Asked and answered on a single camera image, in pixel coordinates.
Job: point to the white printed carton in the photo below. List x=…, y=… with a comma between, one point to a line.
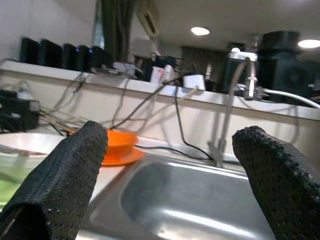
x=157, y=73

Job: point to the white ceramic bowl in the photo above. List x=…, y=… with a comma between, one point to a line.
x=30, y=140

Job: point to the round ceiling light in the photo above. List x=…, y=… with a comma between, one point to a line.
x=200, y=30
x=310, y=43

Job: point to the white air conditioner unit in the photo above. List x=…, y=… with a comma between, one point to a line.
x=148, y=17

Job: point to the chrome gooseneck faucet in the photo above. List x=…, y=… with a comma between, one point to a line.
x=250, y=85

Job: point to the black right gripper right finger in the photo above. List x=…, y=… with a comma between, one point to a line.
x=282, y=185

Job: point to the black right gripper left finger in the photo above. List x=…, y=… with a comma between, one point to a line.
x=57, y=180

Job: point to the black box device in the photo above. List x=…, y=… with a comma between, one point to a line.
x=30, y=51
x=101, y=57
x=51, y=53
x=85, y=58
x=70, y=57

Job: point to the large black appliance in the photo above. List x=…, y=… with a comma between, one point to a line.
x=282, y=65

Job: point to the stainless steel sink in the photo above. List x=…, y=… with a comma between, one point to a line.
x=175, y=200

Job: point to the orange plastic plate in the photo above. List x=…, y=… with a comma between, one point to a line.
x=125, y=159

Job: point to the dark green curtain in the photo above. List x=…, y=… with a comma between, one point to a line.
x=116, y=27

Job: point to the black power adapter block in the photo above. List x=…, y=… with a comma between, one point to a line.
x=17, y=112

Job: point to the orange plastic bowl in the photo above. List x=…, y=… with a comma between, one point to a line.
x=122, y=142

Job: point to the white charger block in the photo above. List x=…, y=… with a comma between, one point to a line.
x=194, y=81

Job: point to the light green plate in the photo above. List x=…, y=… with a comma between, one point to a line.
x=10, y=190

